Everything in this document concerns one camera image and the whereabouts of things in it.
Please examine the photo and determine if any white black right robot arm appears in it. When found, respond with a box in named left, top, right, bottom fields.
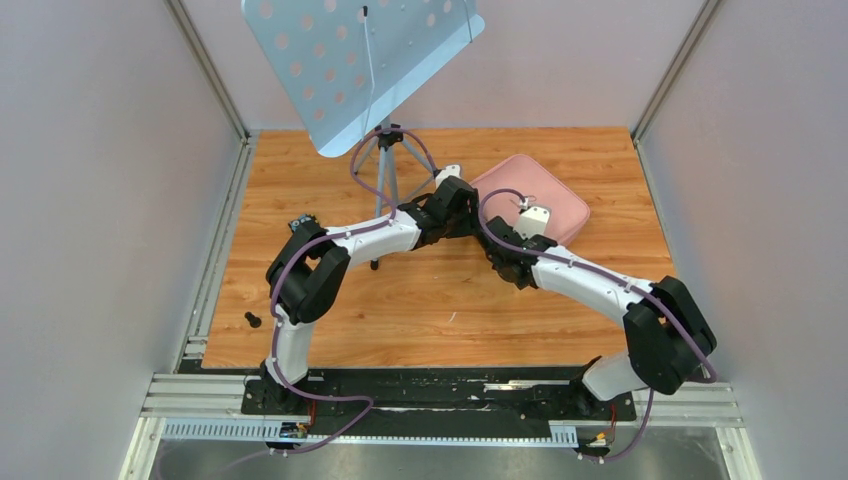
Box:
left=478, top=217, right=717, bottom=418

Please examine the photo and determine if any small black knob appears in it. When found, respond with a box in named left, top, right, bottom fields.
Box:
left=244, top=312, right=262, bottom=329

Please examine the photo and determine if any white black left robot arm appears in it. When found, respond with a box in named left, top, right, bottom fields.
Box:
left=260, top=175, right=479, bottom=413

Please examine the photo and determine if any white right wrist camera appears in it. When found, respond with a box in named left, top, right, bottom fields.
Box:
left=513, top=206, right=551, bottom=239

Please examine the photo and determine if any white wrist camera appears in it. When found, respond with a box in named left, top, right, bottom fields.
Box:
left=434, top=164, right=462, bottom=187
left=513, top=206, right=551, bottom=239

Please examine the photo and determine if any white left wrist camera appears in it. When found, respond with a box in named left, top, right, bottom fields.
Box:
left=434, top=164, right=462, bottom=187

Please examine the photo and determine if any pink medicine kit case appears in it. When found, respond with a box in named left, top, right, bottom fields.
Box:
left=470, top=154, right=590, bottom=246

